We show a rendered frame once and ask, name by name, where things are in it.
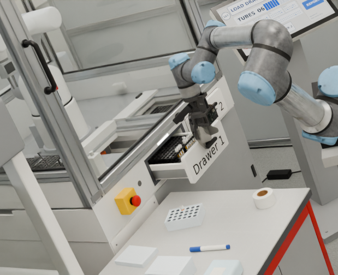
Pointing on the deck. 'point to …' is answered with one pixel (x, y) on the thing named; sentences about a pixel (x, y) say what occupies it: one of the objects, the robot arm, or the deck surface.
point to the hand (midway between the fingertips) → (206, 143)
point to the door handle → (42, 65)
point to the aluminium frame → (81, 201)
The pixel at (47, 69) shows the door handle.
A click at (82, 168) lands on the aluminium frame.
